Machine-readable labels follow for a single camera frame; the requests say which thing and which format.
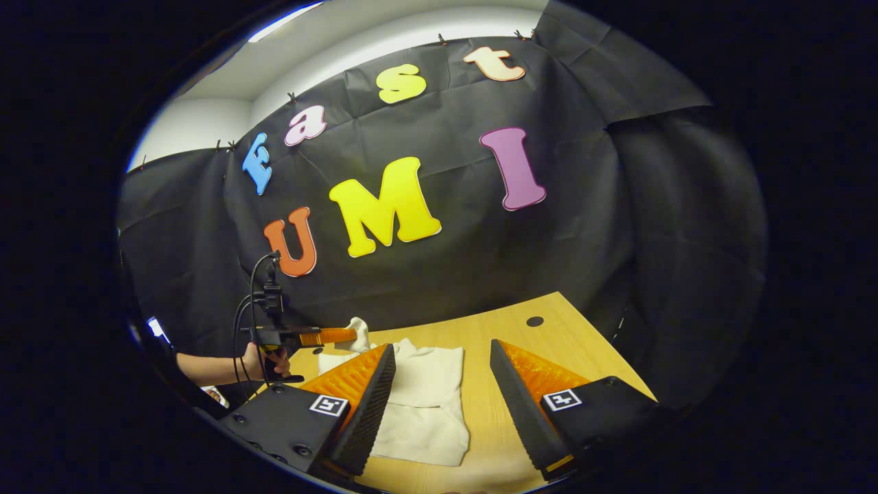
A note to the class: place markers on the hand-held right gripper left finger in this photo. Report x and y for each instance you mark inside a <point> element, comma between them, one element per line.
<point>374,405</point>

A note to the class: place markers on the cream knit sweater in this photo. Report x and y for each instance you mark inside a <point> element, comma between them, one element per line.
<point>429,384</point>

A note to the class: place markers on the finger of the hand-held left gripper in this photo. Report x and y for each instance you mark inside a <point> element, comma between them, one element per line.
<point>329,336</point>

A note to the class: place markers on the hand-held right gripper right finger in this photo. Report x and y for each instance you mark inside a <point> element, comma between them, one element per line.
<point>521,412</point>

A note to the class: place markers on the black backdrop cloth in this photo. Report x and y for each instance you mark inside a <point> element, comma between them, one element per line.
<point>583,240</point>

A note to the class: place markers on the bright screen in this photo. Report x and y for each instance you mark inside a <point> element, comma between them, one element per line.
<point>158,329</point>

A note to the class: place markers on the long ceiling light panel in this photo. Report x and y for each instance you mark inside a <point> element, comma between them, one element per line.
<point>285,20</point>

